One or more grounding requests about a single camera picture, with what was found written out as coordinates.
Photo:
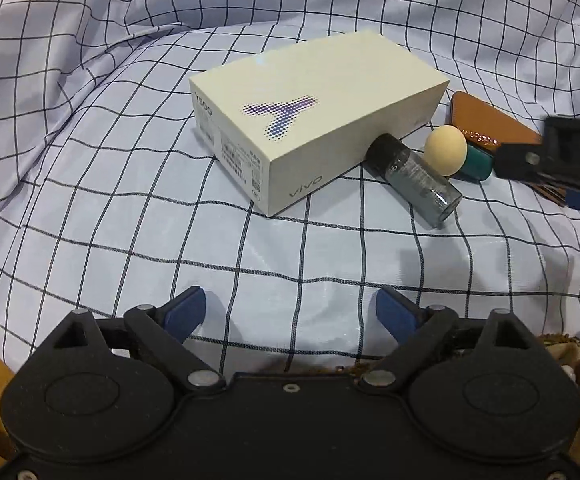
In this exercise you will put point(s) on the grey bottle black cap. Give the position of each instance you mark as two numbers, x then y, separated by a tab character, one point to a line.
429	193

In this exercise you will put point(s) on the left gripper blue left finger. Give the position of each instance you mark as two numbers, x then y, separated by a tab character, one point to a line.
184	313

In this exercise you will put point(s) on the brown leather wallet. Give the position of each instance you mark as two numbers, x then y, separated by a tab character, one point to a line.
487	127

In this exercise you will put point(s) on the beige teal makeup sponge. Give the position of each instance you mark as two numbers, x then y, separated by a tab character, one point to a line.
448	152

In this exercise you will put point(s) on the white vivo phone box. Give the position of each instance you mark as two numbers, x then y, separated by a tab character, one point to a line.
285	122

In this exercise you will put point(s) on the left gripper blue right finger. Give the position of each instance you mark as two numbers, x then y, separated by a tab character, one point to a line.
397	314

